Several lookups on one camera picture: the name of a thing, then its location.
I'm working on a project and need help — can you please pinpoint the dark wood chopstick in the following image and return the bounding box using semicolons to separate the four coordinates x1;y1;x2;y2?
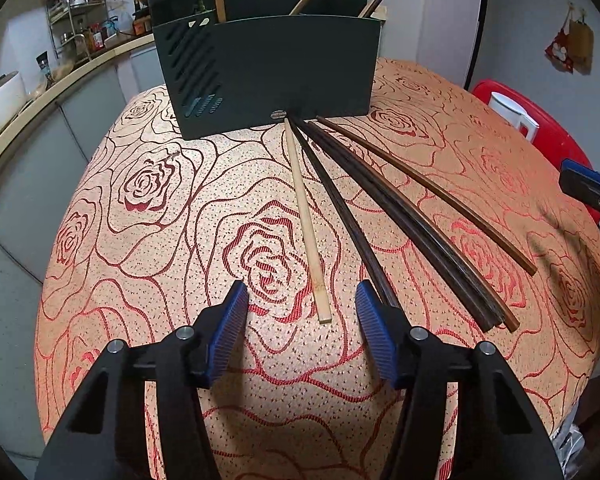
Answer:
290;118;402;309
294;116;499;334
302;118;522;334

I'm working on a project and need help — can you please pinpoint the red plastic stool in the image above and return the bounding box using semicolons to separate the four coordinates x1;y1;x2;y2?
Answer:
470;78;600;224

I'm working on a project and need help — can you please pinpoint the white electric kettle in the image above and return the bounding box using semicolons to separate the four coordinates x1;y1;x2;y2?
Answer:
489;92;540;143

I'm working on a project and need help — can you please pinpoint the red hanging decoration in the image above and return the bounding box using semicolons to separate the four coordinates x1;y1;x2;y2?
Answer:
545;2;594;75

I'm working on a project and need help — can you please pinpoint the rose pattern tablecloth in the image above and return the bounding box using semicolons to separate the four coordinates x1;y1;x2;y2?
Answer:
34;60;600;479

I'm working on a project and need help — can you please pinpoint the white rice cooker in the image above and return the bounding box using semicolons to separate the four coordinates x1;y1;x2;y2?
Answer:
0;70;28;132

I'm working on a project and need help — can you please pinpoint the dark green utensil holder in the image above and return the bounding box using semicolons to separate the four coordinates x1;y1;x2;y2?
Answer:
148;0;380;140

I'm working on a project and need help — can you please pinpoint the metal spice rack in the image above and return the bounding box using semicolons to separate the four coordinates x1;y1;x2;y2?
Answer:
44;0;108;63

